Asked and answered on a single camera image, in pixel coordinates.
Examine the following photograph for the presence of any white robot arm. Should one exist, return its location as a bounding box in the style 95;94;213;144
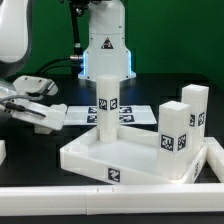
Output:
0;0;136;130

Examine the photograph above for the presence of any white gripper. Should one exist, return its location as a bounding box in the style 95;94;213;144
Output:
0;96;68;132

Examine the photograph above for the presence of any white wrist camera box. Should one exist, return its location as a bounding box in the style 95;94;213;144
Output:
13;75;58;96

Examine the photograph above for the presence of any white desk top tray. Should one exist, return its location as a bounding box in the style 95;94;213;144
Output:
60;126;208;185

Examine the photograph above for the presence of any white L-shaped fence wall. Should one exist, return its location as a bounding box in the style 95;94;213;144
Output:
0;137;224;216

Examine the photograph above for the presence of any white paper marker sheet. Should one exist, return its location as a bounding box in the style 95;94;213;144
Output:
64;105;157;125

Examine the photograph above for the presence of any grey corrugated hose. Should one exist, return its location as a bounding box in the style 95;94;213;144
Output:
0;93;44;105

